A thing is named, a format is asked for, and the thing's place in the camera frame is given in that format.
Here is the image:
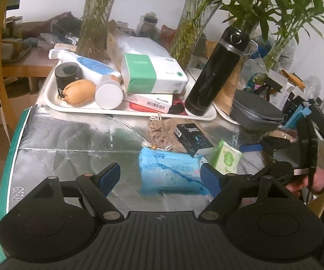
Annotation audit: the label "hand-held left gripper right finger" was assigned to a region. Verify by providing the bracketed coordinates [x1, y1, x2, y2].
[198, 163, 288, 221]

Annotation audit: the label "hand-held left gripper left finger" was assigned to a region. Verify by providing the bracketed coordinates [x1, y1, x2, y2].
[33, 162, 124, 222]

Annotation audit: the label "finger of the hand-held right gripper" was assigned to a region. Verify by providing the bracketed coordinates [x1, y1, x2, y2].
[243, 161, 296, 185]
[239, 135, 293, 156]

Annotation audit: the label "small green tissue packet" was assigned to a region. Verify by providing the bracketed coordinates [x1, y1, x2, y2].
[209, 139, 243, 175]

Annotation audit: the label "blue tissue packet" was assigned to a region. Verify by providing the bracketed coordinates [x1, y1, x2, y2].
[138, 147, 210, 196]

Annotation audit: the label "person's right hand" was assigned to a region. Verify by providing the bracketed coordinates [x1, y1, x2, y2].
[287, 168, 324, 201]

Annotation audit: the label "blue carton box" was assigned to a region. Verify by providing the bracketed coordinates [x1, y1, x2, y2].
[284, 103, 312, 130]

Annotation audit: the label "grey zip case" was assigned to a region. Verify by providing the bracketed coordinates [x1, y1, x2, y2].
[231, 89, 285, 131]

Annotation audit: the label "small black printed box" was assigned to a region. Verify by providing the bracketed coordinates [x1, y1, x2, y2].
[174, 123, 215, 158]

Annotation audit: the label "silver foil mat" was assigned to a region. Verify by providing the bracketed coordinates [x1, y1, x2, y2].
[0, 104, 297, 263]

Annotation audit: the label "white carton box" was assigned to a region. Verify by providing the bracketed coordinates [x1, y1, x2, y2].
[269, 70, 296, 111]

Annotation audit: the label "small black tripod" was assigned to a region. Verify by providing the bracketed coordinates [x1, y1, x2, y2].
[259, 76, 282, 102]

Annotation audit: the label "orange black tool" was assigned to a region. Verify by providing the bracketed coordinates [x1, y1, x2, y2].
[281, 70, 306, 88]

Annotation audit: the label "red flat case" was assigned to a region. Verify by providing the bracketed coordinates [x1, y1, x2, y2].
[129, 101, 171, 115]

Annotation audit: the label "small black clip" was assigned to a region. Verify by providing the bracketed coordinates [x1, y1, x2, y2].
[168, 101, 187, 116]

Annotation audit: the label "black thermos bottle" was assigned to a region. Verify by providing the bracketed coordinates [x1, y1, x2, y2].
[184, 26, 257, 116]

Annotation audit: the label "white round jar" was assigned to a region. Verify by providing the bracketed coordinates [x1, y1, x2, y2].
[95, 74, 124, 110]

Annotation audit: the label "pink white flat box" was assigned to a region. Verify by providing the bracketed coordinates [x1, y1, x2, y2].
[123, 92, 174, 113]

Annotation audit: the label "tan zip pouch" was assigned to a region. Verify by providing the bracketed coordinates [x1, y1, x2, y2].
[58, 79, 96, 106]

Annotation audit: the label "white plastic tray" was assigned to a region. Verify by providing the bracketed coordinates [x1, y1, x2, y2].
[45, 58, 217, 121]

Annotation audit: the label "black tape roll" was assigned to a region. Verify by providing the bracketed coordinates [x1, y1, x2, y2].
[55, 62, 82, 90]

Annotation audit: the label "green white tissue pack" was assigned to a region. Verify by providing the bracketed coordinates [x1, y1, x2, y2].
[122, 53, 189, 94]

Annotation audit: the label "white blue spray bottle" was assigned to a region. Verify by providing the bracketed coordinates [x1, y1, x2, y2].
[49, 48, 122, 81]

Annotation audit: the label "white plastic wrapped package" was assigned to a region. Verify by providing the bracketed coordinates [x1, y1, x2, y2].
[114, 36, 171, 60]

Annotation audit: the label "wooden side table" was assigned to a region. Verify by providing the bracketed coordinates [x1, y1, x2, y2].
[1, 48, 56, 92]

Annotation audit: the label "wooden chair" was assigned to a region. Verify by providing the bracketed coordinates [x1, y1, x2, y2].
[0, 6, 20, 220]

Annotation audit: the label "glass jar dark contents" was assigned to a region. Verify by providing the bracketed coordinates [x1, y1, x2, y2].
[138, 13, 163, 42]

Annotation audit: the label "dark cloth pile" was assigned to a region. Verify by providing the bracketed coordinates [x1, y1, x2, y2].
[22, 11, 82, 51]

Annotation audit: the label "beige drawstring pouch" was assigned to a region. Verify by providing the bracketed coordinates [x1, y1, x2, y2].
[148, 112, 190, 154]

